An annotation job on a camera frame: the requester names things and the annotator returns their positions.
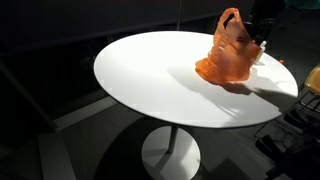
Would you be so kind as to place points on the yellow chair seat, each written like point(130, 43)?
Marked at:
point(314, 80)

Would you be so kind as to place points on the small orange object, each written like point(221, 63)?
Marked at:
point(281, 61)

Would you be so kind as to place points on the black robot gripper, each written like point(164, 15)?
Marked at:
point(266, 18)

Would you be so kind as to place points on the white round table base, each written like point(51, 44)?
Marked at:
point(180, 160)

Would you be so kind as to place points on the thin grey vertical pole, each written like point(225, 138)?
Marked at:
point(179, 15)

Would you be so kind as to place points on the orange plastic carrier bag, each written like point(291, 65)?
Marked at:
point(226, 60)

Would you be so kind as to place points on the white table column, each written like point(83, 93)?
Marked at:
point(172, 140)

